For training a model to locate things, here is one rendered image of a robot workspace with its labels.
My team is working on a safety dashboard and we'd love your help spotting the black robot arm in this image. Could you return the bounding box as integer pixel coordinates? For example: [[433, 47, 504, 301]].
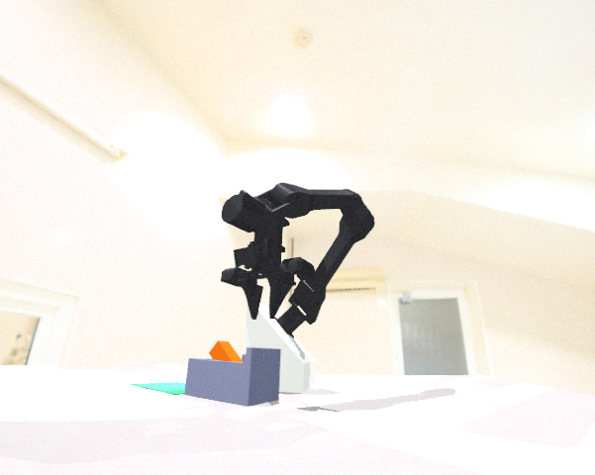
[[222, 182, 374, 337]]

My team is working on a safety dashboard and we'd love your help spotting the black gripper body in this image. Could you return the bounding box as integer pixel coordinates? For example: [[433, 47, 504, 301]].
[[221, 235, 315, 288]]

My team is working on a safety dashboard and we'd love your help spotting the orange l-shaped part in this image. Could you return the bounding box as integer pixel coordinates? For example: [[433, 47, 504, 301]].
[[209, 341, 243, 362]]

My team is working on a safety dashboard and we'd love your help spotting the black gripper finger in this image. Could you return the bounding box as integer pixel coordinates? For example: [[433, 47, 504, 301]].
[[266, 276, 296, 319], [235, 280, 263, 320]]

